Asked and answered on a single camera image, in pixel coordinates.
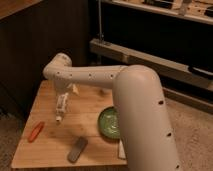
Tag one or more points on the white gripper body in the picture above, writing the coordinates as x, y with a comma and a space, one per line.
61, 86

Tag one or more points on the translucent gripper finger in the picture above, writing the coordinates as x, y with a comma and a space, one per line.
75, 89

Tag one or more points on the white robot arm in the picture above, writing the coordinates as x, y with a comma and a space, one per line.
138, 97

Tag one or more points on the green bowl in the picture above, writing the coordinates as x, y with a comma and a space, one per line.
108, 124

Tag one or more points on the grey rectangular block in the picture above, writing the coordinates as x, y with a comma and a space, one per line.
77, 149

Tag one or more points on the dark wooden cabinet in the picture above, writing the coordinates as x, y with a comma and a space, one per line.
29, 39

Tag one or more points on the metal shelf rack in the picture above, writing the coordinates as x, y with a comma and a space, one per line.
177, 45

